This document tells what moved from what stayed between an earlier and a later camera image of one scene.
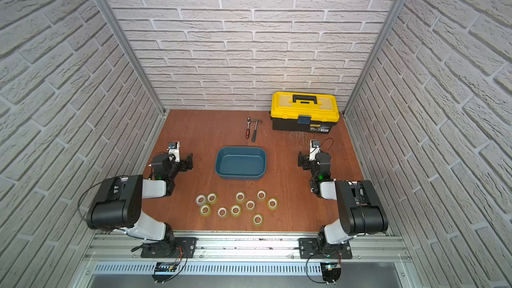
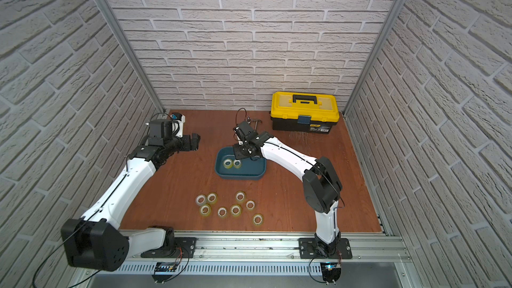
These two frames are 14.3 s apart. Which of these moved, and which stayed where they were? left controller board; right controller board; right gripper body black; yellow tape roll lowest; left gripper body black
Moved: left gripper body black; right gripper body black
Stayed: left controller board; right controller board; yellow tape roll lowest
